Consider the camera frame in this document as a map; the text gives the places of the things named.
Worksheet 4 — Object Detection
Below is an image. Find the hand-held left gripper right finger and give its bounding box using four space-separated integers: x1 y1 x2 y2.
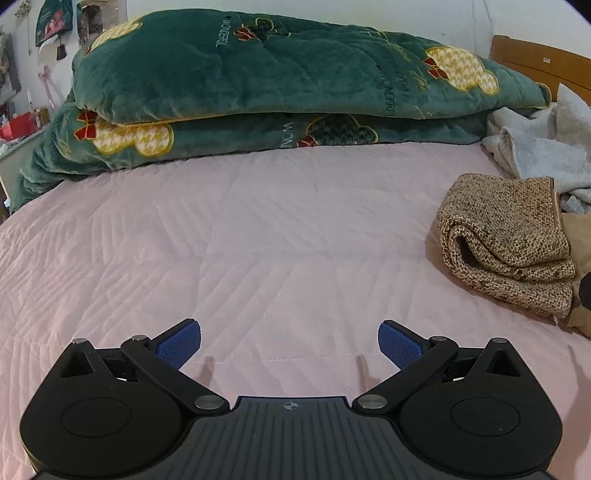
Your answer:
353 320 532 415

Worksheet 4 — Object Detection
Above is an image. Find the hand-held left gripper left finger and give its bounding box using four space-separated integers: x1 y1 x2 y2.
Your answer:
46 318 229 415

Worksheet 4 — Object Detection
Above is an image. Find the brown tweed garment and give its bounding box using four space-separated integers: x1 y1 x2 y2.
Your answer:
436 173 578 320

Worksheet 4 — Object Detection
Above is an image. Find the tan garment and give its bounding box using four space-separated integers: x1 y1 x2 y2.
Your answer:
551 178 591 340

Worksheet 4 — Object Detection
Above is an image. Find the pink quilted bed sheet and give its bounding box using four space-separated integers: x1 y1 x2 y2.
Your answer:
0 138 591 480

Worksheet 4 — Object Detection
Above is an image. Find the grey fleece blanket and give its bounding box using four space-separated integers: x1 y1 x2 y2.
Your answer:
481 83 591 214

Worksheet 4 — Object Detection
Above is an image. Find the wooden headboard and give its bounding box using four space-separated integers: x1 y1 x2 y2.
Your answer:
488 34 591 107

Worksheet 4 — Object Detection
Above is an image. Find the cluttered side shelf with items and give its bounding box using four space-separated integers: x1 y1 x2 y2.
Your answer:
0 134 35 213

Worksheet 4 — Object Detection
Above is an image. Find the red box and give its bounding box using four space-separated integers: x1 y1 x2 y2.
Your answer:
0 113 38 143

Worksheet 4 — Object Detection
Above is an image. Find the green printed quilt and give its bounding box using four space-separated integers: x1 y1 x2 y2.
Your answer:
9 10 552 214

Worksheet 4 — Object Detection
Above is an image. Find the pink ribbon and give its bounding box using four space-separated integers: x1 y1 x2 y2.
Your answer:
39 65 65 112

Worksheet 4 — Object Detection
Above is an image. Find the framed wall picture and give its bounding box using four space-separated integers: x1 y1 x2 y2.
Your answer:
0 31 23 95

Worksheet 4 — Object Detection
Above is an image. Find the dark green wall poster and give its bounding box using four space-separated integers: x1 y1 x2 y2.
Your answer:
35 0 75 48

